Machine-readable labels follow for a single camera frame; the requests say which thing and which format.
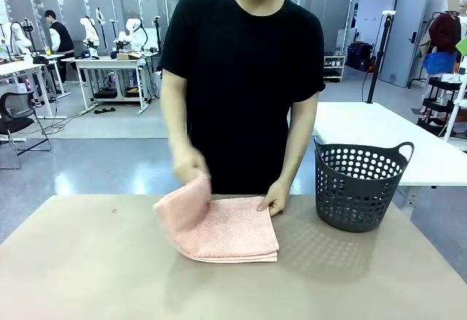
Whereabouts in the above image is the black camera stand pole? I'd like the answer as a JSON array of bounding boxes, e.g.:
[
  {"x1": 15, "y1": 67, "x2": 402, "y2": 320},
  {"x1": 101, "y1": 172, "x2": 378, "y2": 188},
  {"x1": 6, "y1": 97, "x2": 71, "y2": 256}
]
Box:
[{"x1": 366, "y1": 10, "x2": 397, "y2": 104}]

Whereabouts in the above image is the white table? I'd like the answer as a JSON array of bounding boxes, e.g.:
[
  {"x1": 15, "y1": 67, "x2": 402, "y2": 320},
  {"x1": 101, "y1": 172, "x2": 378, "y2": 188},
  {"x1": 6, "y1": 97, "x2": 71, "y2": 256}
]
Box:
[{"x1": 312, "y1": 101, "x2": 467, "y2": 190}]

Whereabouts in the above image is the person in black t-shirt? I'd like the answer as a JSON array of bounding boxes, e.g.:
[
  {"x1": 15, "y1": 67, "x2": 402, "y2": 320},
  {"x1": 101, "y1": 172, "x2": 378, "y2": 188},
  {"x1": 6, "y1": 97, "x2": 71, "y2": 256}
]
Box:
[{"x1": 158, "y1": 0, "x2": 327, "y2": 195}]

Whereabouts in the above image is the person's right forearm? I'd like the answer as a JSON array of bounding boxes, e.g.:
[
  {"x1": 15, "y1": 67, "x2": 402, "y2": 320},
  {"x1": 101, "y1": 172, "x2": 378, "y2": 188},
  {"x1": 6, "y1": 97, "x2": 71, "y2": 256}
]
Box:
[{"x1": 161, "y1": 67, "x2": 198, "y2": 159}]

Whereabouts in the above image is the pink terry towel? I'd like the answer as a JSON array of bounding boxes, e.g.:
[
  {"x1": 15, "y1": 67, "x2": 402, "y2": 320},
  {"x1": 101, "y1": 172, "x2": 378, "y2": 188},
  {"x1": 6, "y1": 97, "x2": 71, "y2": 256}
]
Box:
[{"x1": 152, "y1": 171, "x2": 280, "y2": 265}]

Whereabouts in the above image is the white desk with cardboard box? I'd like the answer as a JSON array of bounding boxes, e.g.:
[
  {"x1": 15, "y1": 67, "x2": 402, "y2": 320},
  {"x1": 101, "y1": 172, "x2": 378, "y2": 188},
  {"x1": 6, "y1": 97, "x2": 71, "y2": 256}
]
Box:
[{"x1": 61, "y1": 52, "x2": 161, "y2": 115}]

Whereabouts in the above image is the white metal frame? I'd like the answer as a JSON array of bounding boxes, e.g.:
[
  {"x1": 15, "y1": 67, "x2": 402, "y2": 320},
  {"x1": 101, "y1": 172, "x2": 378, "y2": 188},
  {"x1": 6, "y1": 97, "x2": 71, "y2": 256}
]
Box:
[{"x1": 442, "y1": 74, "x2": 467, "y2": 142}]

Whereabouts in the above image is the person's left hand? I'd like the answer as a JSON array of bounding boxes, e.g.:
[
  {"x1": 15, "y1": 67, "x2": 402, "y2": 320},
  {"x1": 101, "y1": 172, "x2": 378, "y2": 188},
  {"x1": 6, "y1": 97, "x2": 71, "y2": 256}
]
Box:
[{"x1": 256, "y1": 179, "x2": 291, "y2": 216}]

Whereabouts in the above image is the black suitcase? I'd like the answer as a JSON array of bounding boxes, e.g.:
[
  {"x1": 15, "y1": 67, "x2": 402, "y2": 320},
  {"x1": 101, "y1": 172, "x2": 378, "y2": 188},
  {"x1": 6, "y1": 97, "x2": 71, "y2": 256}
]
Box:
[{"x1": 345, "y1": 42, "x2": 375, "y2": 72}]

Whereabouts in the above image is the black utility cart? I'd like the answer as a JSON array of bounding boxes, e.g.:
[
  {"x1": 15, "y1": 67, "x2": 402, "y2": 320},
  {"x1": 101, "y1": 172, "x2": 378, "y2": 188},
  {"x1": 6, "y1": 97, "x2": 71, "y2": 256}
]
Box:
[{"x1": 419, "y1": 75, "x2": 463, "y2": 125}]

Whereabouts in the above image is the person's left forearm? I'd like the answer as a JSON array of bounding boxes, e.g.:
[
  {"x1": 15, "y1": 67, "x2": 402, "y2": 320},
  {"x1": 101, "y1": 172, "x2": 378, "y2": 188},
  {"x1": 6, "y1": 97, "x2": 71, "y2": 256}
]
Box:
[{"x1": 281, "y1": 91, "x2": 319, "y2": 189}]

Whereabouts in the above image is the black mesh office chair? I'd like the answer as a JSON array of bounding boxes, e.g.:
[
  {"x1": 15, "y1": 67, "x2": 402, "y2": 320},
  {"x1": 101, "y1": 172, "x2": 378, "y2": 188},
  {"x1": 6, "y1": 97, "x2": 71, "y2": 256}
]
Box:
[{"x1": 0, "y1": 85, "x2": 53, "y2": 170}]

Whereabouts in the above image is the dark red hanging garment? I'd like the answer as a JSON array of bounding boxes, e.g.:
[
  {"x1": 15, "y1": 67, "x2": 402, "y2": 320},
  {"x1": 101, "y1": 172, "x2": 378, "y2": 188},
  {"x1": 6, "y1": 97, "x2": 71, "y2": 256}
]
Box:
[{"x1": 427, "y1": 12, "x2": 463, "y2": 55}]

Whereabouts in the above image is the person's right hand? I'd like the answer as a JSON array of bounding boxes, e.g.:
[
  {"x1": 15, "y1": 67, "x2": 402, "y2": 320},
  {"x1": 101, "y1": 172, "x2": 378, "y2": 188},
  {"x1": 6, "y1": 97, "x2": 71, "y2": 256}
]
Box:
[{"x1": 172, "y1": 147, "x2": 212, "y2": 187}]

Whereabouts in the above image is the grey door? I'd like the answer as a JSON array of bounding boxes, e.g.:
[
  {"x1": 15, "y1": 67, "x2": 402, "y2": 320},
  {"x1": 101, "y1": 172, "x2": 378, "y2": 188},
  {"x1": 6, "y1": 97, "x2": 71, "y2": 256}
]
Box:
[{"x1": 379, "y1": 0, "x2": 430, "y2": 88}]

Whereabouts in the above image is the blue bag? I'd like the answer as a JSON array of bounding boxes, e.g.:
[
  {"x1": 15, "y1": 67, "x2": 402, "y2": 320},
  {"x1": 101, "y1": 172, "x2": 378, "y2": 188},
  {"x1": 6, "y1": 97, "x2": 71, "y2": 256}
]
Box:
[{"x1": 422, "y1": 51, "x2": 459, "y2": 77}]

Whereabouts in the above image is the white mannequin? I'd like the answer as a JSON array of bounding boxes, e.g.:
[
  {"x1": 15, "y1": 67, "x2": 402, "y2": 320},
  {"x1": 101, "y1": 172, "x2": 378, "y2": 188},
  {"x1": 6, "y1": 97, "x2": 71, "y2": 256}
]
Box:
[{"x1": 457, "y1": 0, "x2": 467, "y2": 39}]

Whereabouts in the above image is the white desk with monitor gear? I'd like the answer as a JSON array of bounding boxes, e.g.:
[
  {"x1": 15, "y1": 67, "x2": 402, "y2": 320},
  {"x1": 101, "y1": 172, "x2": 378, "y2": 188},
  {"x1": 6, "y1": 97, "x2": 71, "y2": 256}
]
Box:
[{"x1": 0, "y1": 57, "x2": 67, "y2": 120}]

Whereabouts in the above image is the person in black vest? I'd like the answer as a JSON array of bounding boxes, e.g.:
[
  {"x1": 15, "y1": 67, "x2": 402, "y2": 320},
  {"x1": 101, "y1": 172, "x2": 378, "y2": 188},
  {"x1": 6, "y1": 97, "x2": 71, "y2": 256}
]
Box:
[{"x1": 43, "y1": 9, "x2": 87, "y2": 87}]

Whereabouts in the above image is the dark grey perforated laundry basket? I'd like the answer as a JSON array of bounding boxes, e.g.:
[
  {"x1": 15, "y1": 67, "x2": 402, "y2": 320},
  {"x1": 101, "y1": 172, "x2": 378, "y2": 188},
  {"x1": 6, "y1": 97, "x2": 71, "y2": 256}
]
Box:
[{"x1": 313, "y1": 137, "x2": 415, "y2": 233}]

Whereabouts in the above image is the white shoe shelf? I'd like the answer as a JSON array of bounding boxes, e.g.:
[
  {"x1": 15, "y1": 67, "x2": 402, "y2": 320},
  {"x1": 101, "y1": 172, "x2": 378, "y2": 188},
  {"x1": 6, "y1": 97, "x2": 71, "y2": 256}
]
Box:
[{"x1": 323, "y1": 54, "x2": 346, "y2": 83}]

